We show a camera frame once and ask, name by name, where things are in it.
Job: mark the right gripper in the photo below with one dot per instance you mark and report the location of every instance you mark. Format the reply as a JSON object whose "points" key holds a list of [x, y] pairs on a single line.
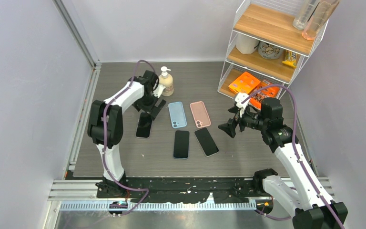
{"points": [[229, 127]]}

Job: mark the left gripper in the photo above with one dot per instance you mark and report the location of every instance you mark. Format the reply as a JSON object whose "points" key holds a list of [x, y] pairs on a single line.
{"points": [[152, 110]]}

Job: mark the dark phone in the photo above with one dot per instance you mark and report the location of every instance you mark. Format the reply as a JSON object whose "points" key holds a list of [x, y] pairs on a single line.
{"points": [[144, 126]]}

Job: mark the black smartphone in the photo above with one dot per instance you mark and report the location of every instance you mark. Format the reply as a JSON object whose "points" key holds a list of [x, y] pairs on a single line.
{"points": [[206, 142]]}

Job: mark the light blue phone case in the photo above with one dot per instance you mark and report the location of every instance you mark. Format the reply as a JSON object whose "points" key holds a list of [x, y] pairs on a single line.
{"points": [[177, 115]]}

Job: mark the pink phone case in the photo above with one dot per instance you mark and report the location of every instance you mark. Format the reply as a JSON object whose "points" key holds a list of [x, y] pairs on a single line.
{"points": [[200, 114]]}

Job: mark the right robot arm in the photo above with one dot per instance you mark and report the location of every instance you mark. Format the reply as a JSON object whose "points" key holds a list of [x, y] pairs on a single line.
{"points": [[308, 204]]}

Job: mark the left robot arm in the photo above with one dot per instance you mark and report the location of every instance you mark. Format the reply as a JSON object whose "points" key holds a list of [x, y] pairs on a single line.
{"points": [[105, 124]]}

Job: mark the cream lotion pump bottle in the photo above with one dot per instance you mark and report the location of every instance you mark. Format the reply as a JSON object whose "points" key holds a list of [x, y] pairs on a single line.
{"points": [[166, 80]]}

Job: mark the yellow cardboard box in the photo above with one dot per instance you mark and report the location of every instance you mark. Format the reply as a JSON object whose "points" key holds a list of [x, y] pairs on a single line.
{"points": [[245, 83]]}

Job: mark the orange cardboard box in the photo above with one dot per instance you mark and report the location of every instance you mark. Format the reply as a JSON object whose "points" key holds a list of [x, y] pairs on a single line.
{"points": [[256, 100]]}

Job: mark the white paper roll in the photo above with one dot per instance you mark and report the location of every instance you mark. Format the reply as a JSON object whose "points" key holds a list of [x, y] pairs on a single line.
{"points": [[246, 44]]}

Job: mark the cartoon printed tin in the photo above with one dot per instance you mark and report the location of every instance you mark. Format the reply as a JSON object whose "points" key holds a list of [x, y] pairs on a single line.
{"points": [[269, 51]]}

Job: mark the yellow snack packet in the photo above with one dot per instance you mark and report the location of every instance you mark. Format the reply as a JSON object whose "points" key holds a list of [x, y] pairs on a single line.
{"points": [[290, 59]]}

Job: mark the clear plastic bottle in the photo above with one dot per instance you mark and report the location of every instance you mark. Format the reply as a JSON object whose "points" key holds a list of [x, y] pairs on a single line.
{"points": [[304, 15]]}

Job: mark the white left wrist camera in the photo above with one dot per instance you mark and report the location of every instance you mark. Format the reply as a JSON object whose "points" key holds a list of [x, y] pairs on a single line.
{"points": [[158, 91]]}

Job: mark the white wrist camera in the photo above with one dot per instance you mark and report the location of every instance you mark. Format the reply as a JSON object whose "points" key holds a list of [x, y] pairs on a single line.
{"points": [[158, 91], [241, 101]]}

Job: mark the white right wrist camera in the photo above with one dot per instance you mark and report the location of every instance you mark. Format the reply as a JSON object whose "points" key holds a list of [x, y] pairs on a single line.
{"points": [[241, 101]]}

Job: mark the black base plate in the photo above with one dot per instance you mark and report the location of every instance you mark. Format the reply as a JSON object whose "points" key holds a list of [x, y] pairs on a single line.
{"points": [[187, 190]]}

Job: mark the white wire shelf rack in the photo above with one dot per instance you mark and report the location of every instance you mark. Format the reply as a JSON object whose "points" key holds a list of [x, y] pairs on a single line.
{"points": [[269, 21]]}

